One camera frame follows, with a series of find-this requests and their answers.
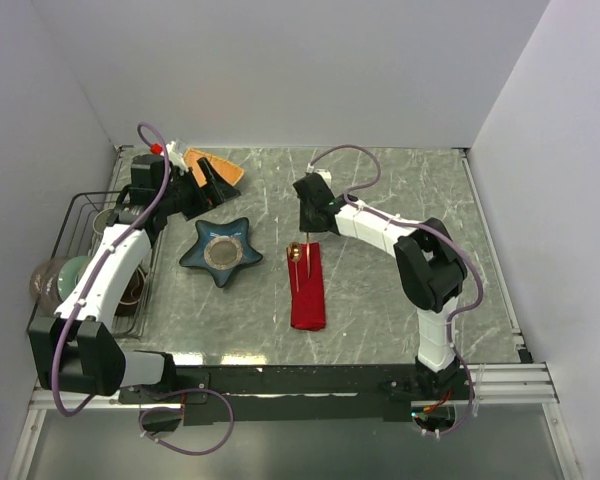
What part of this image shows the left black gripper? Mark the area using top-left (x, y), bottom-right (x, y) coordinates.
top-left (158, 157), bottom-right (240, 221)

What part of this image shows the copper fork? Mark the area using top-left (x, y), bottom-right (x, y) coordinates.
top-left (304, 232), bottom-right (311, 279)

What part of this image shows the copper spoon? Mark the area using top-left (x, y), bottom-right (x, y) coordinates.
top-left (286, 242), bottom-right (303, 291)

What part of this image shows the red cloth napkin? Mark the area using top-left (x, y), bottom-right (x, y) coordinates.
top-left (287, 242), bottom-right (326, 331)

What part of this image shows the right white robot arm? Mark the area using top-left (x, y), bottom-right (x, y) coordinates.
top-left (293, 172), bottom-right (467, 399)

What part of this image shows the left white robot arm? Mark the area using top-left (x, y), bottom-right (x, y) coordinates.
top-left (28, 149), bottom-right (244, 402)

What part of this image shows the orange woven basket tray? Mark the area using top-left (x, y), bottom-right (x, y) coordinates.
top-left (184, 148), bottom-right (245, 187)

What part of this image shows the blue star-shaped dish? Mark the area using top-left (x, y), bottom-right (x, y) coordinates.
top-left (179, 217), bottom-right (263, 288)

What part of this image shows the grey ribbed mug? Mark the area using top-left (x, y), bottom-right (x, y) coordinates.
top-left (92, 208), bottom-right (116, 241)

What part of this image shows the brown cream ceramic bowl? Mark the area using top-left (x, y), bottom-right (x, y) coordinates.
top-left (115, 267), bottom-right (146, 317)

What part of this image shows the green ceramic bowl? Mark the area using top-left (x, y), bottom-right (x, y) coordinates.
top-left (57, 256), bottom-right (90, 302)

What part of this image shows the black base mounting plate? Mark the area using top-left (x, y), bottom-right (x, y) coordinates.
top-left (119, 364), bottom-right (470, 426)

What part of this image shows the clear glass bowl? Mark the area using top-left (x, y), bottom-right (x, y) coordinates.
top-left (29, 256), bottom-right (70, 317)

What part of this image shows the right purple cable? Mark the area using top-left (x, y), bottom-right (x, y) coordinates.
top-left (306, 144), bottom-right (483, 437)

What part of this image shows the purple cable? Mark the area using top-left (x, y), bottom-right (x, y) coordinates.
top-left (52, 122), bottom-right (236, 456)
top-left (306, 144), bottom-right (483, 437)

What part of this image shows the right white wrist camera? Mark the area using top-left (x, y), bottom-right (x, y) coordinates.
top-left (306, 164), bottom-right (332, 186)

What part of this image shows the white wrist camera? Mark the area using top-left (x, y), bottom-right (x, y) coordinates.
top-left (306, 164), bottom-right (332, 186)
top-left (149, 140), bottom-right (189, 173)

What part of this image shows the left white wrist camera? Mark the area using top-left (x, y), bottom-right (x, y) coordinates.
top-left (149, 140), bottom-right (189, 173)

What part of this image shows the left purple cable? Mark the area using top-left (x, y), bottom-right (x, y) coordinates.
top-left (52, 122), bottom-right (236, 456)

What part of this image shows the black wire dish rack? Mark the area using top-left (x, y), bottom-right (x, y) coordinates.
top-left (30, 190), bottom-right (159, 340)

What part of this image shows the aluminium frame rail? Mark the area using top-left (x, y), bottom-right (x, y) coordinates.
top-left (409, 363), bottom-right (560, 404)

